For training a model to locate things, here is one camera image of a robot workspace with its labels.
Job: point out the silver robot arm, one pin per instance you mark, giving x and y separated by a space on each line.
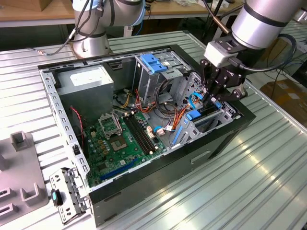
259 26

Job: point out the perforated metal disk bay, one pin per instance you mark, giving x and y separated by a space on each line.
227 112

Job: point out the white board power connector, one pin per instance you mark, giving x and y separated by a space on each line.
149 133

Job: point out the plain brown cardboard box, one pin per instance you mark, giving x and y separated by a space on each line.
43 4

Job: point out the cardboard box with white label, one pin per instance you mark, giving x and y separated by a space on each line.
285 95

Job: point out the black RAM slot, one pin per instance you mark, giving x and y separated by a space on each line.
144 131
138 135

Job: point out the green motherboard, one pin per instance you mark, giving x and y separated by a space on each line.
112 165

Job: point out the black PC case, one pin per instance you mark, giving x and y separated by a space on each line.
156 177

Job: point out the metal optical drive cage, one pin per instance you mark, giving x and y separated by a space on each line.
146 83

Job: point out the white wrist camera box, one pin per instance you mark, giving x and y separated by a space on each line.
217 54

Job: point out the grey parts rack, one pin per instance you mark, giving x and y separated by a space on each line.
21 165

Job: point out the blue plastic drive bracket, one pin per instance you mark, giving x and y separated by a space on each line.
151 63

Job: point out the grey power supply box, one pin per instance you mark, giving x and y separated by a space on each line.
86 100

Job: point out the small black case clip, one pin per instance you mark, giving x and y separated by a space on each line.
76 150

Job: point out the blue expansion slot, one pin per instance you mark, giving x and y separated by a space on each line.
119 168

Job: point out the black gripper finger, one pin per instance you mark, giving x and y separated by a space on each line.
206 79
236 94

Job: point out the metal expansion card bracket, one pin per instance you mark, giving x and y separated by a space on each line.
69 191

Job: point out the wooden desk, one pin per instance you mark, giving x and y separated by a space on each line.
28 14

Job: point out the hard disk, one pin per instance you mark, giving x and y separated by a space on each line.
193 115

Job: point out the blue black bracket latch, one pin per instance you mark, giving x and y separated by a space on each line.
55 197

